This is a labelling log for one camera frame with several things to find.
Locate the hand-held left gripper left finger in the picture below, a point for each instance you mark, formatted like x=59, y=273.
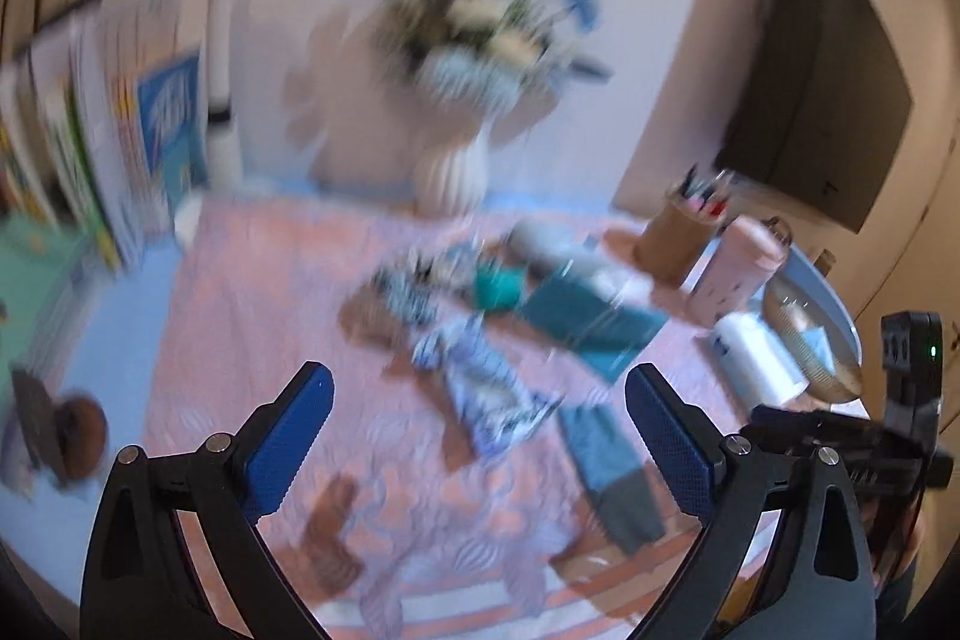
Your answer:
x=296, y=430

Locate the black white patterned cloth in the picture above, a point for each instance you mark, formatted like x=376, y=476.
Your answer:
x=409, y=299

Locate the row of books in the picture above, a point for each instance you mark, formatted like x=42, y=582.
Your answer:
x=90, y=145

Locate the small teal soft object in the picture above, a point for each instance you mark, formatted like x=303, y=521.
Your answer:
x=499, y=289

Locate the white ribbed vase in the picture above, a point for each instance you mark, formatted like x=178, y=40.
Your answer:
x=450, y=175

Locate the wooden pen holder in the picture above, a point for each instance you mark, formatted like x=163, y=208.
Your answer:
x=671, y=242

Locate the green box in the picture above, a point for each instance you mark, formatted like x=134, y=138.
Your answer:
x=37, y=265

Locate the bunch of pens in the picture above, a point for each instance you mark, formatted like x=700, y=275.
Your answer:
x=701, y=194

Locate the pink floral blanket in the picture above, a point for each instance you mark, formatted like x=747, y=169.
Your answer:
x=262, y=310

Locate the brown soft object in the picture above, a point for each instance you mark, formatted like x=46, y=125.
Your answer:
x=330, y=520

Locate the blue plaid bow hair clip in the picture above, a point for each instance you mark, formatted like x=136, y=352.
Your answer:
x=480, y=385

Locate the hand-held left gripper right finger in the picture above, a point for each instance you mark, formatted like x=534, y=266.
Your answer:
x=664, y=437

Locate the black monitor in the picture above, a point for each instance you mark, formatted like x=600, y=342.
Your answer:
x=817, y=85

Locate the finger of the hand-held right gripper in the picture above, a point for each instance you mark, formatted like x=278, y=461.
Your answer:
x=825, y=426

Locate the blue grey sock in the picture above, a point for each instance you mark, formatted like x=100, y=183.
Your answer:
x=607, y=460

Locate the white lamp pole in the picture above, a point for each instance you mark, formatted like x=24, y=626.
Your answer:
x=221, y=48

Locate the brown round object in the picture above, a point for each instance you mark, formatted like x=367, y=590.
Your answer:
x=79, y=434

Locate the white tissue packet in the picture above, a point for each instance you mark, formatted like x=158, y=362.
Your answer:
x=750, y=355

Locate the pink tumbler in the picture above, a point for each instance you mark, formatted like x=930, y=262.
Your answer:
x=731, y=269

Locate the teal cloth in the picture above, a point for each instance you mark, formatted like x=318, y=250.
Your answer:
x=585, y=325

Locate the glass bowl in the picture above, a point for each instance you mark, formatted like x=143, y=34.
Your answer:
x=817, y=377

